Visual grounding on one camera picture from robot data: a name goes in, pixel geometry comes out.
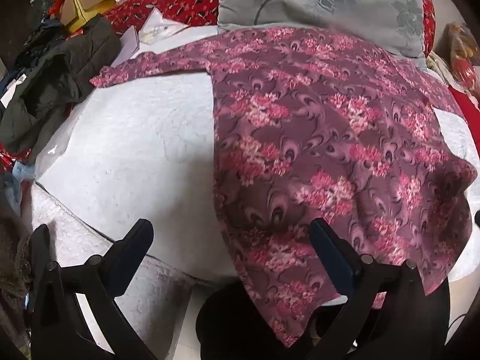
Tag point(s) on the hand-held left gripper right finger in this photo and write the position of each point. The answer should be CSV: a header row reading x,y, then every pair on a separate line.
x,y
332,257

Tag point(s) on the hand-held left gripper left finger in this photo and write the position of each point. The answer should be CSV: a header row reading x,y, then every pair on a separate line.
x,y
127,257

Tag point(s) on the purple floral garment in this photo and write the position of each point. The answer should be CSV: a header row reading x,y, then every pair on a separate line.
x,y
318,138

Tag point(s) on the white quilted bed cover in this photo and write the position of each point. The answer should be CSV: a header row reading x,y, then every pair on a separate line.
x,y
131,150

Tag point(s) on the grey fuzzy cloth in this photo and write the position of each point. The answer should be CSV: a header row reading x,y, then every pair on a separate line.
x,y
11,255

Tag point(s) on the light blue cloth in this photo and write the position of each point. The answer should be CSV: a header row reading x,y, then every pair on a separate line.
x,y
22,183

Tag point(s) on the dark olive jacket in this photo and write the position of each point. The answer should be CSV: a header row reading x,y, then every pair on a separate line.
x,y
56,78

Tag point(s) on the white envelope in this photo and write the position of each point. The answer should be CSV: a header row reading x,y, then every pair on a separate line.
x,y
130,41

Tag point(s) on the clear bag with paper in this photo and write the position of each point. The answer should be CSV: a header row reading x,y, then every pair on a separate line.
x,y
161,26

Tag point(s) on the plastic-wrapped doll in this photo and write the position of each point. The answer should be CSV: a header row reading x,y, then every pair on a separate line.
x,y
463,56

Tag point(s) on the yellow box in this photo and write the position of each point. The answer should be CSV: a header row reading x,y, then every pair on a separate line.
x,y
88,13

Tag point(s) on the grey floral blanket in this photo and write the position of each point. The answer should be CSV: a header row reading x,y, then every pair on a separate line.
x,y
300,5

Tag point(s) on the red patterned blanket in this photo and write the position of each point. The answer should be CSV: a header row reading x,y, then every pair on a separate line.
x,y
176,3

